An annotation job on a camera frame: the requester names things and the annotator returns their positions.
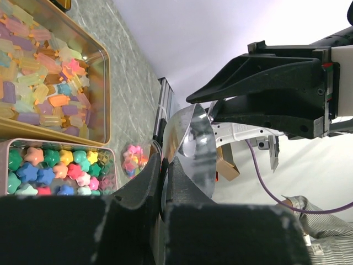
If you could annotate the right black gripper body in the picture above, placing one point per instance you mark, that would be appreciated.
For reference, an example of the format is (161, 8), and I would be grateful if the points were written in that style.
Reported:
(333, 51)

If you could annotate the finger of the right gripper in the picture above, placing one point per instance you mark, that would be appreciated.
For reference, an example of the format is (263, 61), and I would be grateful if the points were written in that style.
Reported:
(247, 74)
(291, 116)

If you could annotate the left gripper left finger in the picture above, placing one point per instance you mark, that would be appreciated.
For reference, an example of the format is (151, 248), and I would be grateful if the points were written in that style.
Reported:
(107, 229)

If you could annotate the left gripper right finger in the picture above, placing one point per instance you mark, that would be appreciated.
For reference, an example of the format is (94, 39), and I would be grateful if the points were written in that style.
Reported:
(200, 231)

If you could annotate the silver metal scoop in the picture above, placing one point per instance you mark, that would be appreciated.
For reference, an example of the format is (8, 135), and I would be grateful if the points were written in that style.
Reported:
(189, 136)

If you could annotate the pink tin of star candies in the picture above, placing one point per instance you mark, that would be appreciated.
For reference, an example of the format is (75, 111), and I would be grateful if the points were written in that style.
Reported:
(38, 167)

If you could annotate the gold tin of pastel candies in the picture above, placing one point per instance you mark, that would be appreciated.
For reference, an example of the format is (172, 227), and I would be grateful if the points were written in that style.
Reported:
(55, 77)

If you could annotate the gold tin of neon candies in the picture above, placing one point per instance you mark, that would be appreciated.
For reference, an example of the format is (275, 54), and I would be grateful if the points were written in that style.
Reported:
(63, 5)

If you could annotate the cardboard box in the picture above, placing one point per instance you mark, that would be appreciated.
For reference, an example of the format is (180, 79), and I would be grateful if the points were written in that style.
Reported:
(225, 165)

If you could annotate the clear plastic ball half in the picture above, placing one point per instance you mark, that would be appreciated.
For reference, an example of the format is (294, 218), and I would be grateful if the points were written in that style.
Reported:
(135, 156)

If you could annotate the striped shirt person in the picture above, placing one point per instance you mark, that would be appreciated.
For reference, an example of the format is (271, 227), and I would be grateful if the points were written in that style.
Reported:
(331, 238)

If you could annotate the aluminium rail frame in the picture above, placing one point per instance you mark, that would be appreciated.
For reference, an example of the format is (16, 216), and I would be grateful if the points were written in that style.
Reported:
(164, 109)

